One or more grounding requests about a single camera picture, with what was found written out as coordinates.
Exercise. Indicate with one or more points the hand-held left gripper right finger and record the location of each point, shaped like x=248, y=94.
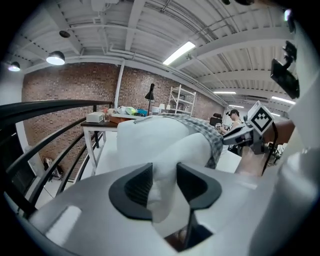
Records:
x=225, y=200

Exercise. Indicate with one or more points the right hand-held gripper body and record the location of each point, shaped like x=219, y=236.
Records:
x=261, y=120

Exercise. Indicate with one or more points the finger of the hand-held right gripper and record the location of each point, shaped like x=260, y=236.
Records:
x=236, y=131
x=237, y=141

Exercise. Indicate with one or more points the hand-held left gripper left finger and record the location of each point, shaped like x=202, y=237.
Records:
x=87, y=200

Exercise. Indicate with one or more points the grey checked pillowcase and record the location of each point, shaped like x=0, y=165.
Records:
x=207, y=130

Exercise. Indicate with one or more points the white pillow insert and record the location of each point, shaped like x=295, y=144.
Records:
x=155, y=140

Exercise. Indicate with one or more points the person's right forearm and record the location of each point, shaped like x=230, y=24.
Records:
x=280, y=130

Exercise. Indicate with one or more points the black chair with headrest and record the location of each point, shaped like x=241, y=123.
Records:
x=216, y=120

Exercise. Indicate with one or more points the ceiling strip light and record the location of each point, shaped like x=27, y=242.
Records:
x=178, y=53
x=282, y=100
x=225, y=92

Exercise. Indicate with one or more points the white square table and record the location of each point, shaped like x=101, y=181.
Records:
x=107, y=155

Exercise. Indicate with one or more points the black chest-mounted device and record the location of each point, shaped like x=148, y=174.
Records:
x=285, y=75

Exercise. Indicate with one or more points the white shelving rack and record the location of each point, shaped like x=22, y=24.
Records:
x=182, y=100

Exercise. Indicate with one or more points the person's beige zip shirt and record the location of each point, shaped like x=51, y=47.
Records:
x=300, y=175

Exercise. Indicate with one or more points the dark-topped table with white legs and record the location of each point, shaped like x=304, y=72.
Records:
x=100, y=124

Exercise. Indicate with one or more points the beige flat box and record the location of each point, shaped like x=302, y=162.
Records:
x=95, y=117

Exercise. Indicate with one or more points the black floor lamp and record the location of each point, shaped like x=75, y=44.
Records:
x=149, y=95

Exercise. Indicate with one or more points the white tray of small items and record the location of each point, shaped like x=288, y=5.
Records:
x=127, y=111

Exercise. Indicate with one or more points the black pendant lamp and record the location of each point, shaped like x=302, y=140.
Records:
x=14, y=67
x=55, y=58

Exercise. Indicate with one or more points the dark round ceiling fixture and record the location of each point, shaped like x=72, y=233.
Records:
x=64, y=34

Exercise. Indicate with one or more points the bag by brick wall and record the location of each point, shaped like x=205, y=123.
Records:
x=52, y=170

